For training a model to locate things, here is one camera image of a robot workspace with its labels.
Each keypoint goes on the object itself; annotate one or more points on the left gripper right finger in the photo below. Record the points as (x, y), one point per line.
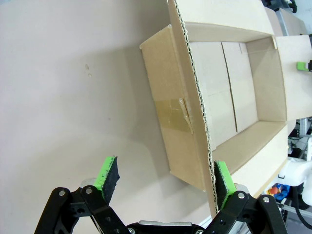
(226, 182)

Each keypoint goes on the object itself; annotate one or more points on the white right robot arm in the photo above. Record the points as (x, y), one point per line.
(297, 170)

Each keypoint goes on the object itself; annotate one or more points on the brown cardboard shipping box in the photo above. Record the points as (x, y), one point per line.
(170, 97)

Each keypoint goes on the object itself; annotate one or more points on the red blue small item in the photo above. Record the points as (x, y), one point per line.
(279, 190)

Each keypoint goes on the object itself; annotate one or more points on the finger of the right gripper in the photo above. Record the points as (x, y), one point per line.
(302, 66)

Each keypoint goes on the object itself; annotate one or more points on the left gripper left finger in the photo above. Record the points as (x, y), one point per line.
(109, 178)

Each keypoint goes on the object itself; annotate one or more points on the translucent brown tape strip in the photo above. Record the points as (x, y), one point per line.
(170, 114)

